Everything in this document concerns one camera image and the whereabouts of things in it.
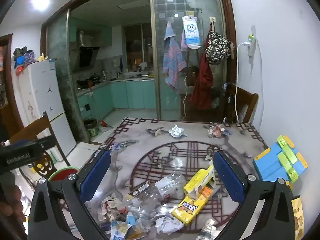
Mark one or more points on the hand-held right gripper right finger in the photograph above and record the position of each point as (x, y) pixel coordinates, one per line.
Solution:
(228, 177)

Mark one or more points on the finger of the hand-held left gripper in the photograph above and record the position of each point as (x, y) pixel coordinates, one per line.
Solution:
(43, 143)

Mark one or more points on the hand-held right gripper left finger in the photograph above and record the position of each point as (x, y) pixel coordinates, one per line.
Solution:
(96, 175)

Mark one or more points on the red bucket with green rim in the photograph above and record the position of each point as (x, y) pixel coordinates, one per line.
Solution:
(63, 173)

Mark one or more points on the yellow snack box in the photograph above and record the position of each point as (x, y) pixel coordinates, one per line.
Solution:
(190, 206)

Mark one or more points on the colourful paper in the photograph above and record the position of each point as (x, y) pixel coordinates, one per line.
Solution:
(215, 130)

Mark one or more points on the person's left hand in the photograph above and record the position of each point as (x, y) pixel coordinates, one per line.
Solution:
(11, 202)

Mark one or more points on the carved wooden chair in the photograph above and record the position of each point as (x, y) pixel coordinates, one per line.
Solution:
(32, 130)

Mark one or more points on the small yellow snack packet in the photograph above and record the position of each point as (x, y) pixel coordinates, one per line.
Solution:
(197, 180)

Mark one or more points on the crumpled red white paper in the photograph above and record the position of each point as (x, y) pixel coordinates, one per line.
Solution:
(112, 206)

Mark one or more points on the blue yellow green toy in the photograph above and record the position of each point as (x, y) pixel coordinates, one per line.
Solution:
(268, 163)

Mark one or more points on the green waste bin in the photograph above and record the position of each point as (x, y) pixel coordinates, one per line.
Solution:
(91, 130)

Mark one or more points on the white fridge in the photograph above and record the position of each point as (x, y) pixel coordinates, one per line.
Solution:
(42, 92)

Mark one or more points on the red broom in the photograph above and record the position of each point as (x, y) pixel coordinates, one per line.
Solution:
(102, 123)

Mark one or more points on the blue white wrapper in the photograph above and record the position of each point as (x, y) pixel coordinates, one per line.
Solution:
(122, 228)

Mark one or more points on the crushed clear plastic bottle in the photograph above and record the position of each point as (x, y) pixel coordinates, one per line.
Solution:
(162, 186)

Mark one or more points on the black wok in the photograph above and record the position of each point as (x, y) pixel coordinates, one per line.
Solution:
(83, 82)

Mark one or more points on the plain wooden chair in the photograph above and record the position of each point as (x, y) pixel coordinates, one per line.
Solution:
(246, 102)

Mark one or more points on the yellow booklet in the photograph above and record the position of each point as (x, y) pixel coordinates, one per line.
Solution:
(297, 215)

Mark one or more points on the colourful toy pile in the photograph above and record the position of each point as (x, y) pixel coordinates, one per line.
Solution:
(22, 57)

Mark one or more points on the white spray bottle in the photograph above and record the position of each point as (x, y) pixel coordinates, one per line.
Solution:
(104, 77)

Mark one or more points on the teal kitchen base cabinets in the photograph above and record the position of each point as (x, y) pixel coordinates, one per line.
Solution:
(135, 92)

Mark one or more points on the red hanging cloth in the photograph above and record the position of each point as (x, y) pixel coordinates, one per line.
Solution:
(202, 87)

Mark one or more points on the black range hood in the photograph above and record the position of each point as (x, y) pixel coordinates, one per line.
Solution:
(86, 56)

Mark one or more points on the brown handbag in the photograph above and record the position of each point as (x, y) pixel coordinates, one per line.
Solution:
(192, 76)

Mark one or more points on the plaid cloth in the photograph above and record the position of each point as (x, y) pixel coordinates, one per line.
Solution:
(172, 60)

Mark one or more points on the letter print bag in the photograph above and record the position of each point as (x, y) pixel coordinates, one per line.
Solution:
(217, 47)

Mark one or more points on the white power strip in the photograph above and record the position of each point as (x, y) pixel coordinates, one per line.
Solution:
(250, 47)

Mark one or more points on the kitchen window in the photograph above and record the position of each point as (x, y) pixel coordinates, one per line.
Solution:
(138, 47)

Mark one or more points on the lilac cloth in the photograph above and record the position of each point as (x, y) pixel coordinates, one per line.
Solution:
(183, 42)

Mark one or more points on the ceiling light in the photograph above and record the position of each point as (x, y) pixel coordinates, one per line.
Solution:
(40, 1)

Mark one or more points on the white blue smiley bag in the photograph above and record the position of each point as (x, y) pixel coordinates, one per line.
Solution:
(191, 30)

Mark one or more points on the teal wall cabinet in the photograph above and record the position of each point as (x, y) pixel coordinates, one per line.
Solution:
(75, 32)

